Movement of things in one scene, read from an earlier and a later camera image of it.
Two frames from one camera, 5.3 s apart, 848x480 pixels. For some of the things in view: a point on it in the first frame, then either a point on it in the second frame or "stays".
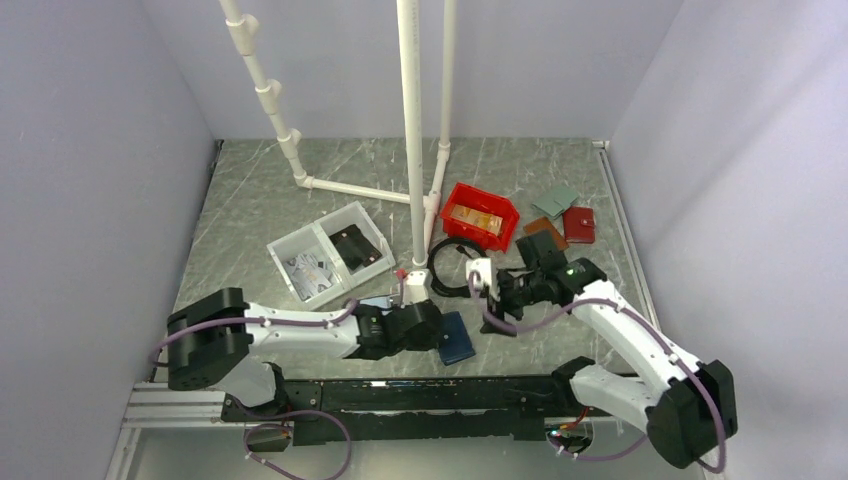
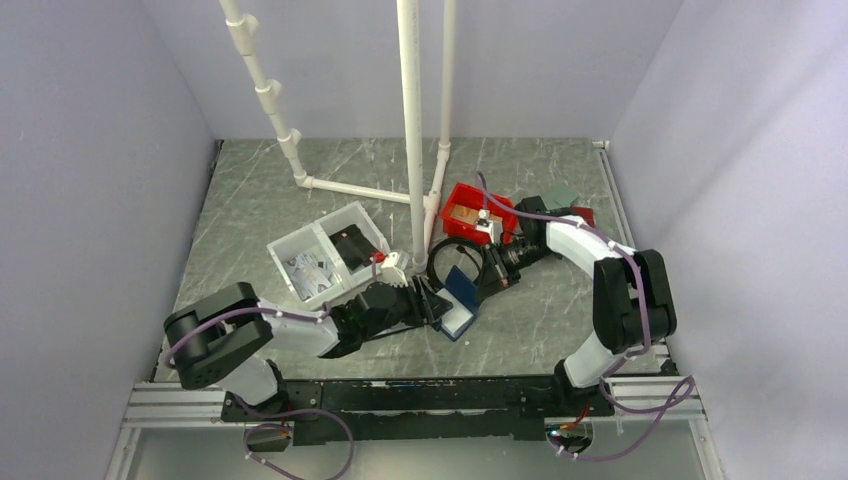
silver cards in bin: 307,275 stays
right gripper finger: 488,328 to 491,282
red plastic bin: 479,215 stays
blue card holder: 455,341 to 463,291
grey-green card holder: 556,202 stays
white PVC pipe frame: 422,208 stays
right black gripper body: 517,292 to 518,255
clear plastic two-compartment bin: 335,254 stays
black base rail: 416,410 stays
